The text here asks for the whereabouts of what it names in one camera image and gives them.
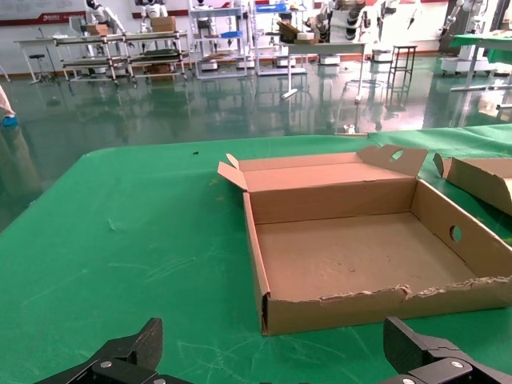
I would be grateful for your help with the black metal stand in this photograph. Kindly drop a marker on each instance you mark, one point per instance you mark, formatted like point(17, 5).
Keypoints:
point(404, 48)

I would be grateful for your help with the grey table white legs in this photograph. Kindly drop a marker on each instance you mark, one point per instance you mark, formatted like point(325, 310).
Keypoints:
point(328, 47)

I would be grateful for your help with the white work table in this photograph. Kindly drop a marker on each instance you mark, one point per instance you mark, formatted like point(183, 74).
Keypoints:
point(32, 41)

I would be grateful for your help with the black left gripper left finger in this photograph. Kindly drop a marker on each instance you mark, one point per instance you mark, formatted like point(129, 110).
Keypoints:
point(148, 344)

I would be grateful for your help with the white shelf with blue bin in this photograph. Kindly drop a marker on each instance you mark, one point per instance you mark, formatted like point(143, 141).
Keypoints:
point(218, 36)

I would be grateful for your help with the metal tube rack shelf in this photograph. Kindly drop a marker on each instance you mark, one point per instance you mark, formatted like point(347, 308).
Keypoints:
point(120, 60)

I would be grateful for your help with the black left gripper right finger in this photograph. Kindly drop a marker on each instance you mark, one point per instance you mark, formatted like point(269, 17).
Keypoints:
point(400, 340)

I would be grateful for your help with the person in beige trousers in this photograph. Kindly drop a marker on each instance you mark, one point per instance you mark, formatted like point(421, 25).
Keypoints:
point(5, 102)

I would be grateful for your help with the green table cloth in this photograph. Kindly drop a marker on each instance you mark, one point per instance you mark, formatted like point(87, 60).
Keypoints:
point(120, 240)

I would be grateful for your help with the black round stool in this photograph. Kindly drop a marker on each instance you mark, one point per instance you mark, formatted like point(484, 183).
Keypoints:
point(38, 57)

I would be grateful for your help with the cardboard box on rack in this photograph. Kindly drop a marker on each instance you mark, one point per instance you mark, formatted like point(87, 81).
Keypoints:
point(163, 24)

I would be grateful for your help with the white metal shelf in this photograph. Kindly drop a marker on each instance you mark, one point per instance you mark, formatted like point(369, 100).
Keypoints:
point(272, 8)

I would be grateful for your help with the larger open cardboard box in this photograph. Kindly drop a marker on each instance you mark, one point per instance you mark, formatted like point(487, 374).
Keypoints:
point(480, 180)

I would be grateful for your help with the white humanoid robot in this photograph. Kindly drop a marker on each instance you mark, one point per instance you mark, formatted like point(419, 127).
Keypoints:
point(151, 10)
point(100, 14)

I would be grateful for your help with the smaller open cardboard box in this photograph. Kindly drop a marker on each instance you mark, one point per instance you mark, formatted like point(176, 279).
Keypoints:
point(340, 256)

